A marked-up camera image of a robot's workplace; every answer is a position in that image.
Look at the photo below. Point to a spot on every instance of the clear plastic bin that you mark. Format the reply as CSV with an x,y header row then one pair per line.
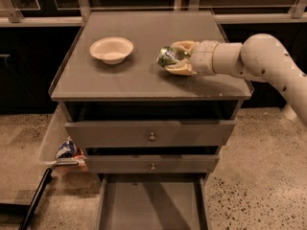
x,y
54,136

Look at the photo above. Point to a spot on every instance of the grey bottom drawer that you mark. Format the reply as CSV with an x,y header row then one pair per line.
x,y
158,201

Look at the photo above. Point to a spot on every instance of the grey drawer cabinet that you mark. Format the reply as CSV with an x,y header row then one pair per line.
x,y
138,89

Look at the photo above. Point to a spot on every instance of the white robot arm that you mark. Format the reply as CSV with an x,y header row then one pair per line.
x,y
261,57

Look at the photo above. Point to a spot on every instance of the white paper bowl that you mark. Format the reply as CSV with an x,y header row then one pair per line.
x,y
111,50

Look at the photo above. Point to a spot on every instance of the black pole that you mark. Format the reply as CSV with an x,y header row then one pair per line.
x,y
45,180

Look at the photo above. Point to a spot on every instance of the grey top drawer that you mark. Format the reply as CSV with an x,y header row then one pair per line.
x,y
138,134

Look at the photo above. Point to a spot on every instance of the crumpled snack bag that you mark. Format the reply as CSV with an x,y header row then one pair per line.
x,y
67,149

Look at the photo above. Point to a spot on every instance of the white cylindrical post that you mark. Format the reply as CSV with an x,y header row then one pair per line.
x,y
288,112

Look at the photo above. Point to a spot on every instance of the grey drawer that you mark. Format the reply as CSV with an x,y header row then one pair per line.
x,y
138,134
158,201
151,163

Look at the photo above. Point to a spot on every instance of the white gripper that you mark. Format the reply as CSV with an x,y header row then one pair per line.
x,y
202,57

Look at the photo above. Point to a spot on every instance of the green soda can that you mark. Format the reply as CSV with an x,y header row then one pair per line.
x,y
169,56

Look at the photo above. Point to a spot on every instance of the grey middle drawer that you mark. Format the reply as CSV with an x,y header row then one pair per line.
x,y
151,163

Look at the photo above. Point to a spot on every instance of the metal railing frame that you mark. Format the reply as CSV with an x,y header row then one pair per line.
x,y
77,12

